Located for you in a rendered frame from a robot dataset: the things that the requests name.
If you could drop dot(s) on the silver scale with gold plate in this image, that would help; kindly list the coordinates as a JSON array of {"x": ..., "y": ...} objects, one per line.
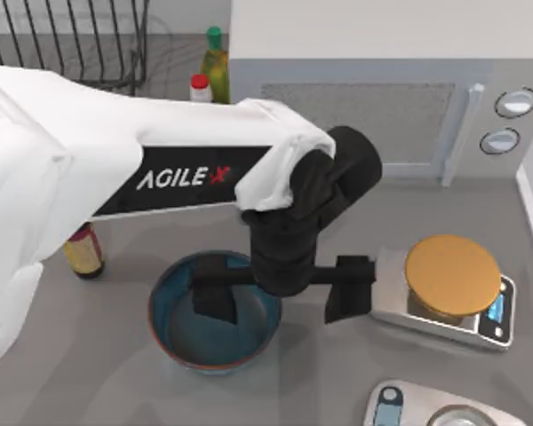
[{"x": 453, "y": 275}]

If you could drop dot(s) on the silver scale with grey plate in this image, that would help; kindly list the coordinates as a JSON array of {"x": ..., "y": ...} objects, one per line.
[{"x": 408, "y": 404}]

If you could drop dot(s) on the dark brown bottle yellow label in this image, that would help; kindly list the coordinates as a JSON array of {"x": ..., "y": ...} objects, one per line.
[{"x": 86, "y": 257}]

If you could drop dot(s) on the pale microwave oven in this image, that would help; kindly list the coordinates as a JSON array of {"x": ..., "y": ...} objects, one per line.
[{"x": 382, "y": 31}]

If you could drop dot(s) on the yellow oil bottle green cap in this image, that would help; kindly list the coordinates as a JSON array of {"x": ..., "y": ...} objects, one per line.
[{"x": 215, "y": 66}]

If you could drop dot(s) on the microwave door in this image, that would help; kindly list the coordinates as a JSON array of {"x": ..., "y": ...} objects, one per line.
[{"x": 360, "y": 106}]

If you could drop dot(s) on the round microwave knob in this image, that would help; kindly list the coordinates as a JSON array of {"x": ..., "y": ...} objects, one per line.
[
  {"x": 516, "y": 102},
  {"x": 499, "y": 141}
]

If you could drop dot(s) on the white bottle red cap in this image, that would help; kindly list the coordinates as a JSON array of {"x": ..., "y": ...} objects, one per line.
[{"x": 201, "y": 91}]

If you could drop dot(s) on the blue bowl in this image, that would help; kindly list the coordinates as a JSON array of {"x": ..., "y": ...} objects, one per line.
[{"x": 248, "y": 341}]

